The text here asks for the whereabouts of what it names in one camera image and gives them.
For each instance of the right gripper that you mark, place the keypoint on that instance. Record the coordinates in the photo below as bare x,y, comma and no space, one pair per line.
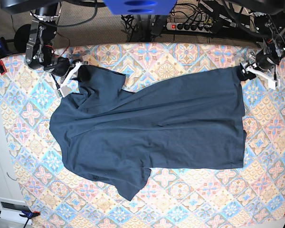
62,71

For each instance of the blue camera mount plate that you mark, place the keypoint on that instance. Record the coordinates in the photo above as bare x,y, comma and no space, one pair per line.
137,7

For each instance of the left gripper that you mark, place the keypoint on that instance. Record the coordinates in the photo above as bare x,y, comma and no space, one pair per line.
260,64

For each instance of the blue orange clamp lower left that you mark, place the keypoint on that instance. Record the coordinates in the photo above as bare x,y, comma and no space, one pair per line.
26,214

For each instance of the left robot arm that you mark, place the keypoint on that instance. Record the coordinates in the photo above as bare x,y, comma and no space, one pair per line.
269,24

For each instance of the white power strip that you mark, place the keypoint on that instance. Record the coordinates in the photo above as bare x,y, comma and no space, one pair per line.
173,26

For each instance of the black round stool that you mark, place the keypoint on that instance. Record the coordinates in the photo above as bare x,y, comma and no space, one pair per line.
21,38

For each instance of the patterned tablecloth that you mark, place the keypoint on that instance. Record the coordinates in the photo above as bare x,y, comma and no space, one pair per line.
183,198

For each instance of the white floor vent panel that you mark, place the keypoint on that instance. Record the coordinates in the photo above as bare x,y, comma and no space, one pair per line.
11,209

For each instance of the dark blue t-shirt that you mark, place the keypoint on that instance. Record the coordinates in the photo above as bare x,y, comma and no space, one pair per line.
114,136

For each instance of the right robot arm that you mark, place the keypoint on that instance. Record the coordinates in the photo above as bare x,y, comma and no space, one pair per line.
39,50

